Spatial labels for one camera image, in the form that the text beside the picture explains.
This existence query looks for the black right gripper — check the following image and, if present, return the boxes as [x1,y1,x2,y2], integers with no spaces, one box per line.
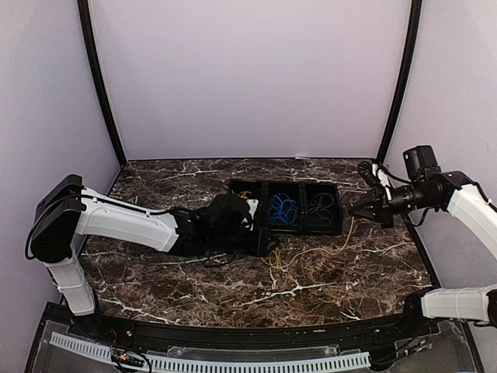
[349,181,435,228]

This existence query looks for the blue cable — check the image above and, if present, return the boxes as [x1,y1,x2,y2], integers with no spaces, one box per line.
[269,193,298,213]
[266,201,300,225]

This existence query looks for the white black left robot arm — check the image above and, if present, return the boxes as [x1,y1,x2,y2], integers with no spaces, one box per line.
[25,174,273,339]

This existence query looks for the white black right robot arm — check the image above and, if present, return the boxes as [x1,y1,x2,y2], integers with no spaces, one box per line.
[348,145,496,337]

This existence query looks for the black middle storage bin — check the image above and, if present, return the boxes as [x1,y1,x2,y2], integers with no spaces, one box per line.
[266,181,302,234]

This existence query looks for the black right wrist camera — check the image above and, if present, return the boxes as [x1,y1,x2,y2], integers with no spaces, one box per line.
[357,161,392,190]

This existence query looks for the black front table rail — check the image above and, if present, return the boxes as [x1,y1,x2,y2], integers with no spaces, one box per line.
[42,301,463,357]

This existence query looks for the white slotted cable duct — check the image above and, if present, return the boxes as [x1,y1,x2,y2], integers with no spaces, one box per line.
[50,332,370,373]

